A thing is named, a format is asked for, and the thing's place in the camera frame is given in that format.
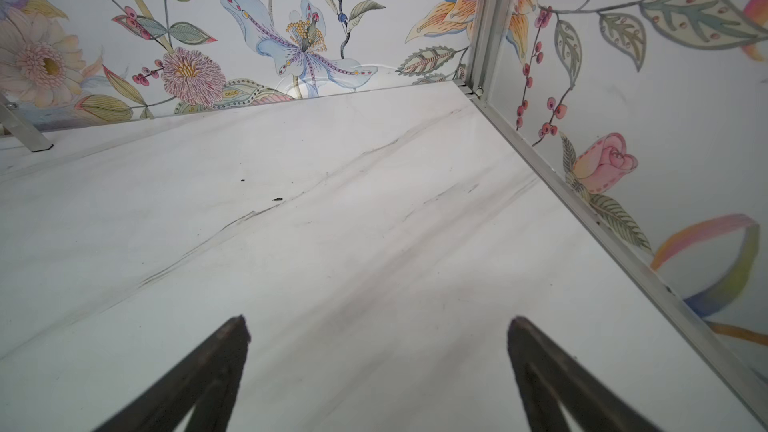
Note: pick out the stainless steel dish rack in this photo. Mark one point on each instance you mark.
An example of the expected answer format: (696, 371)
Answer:
(22, 129)

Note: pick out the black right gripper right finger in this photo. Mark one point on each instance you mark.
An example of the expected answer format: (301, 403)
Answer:
(552, 383)

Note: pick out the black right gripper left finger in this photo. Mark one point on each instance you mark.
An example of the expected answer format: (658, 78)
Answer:
(202, 387)

